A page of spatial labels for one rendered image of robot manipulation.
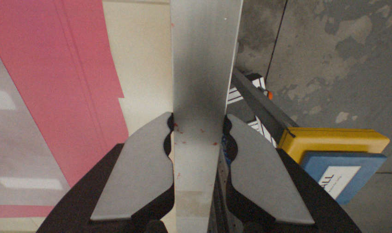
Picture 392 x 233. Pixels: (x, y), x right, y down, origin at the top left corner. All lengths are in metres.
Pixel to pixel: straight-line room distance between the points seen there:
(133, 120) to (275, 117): 0.29
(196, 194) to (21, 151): 0.20
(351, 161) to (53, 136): 0.34
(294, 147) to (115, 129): 0.22
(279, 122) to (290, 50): 0.97
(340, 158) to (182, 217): 0.20
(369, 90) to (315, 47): 0.61
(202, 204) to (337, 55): 1.41
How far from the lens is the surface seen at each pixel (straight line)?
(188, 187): 0.17
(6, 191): 0.34
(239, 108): 1.05
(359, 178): 0.32
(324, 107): 1.63
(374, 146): 0.31
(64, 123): 0.20
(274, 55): 1.25
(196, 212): 0.20
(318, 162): 0.25
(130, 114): 0.16
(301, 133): 0.25
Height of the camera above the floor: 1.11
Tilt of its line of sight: 60 degrees down
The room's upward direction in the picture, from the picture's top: 177 degrees clockwise
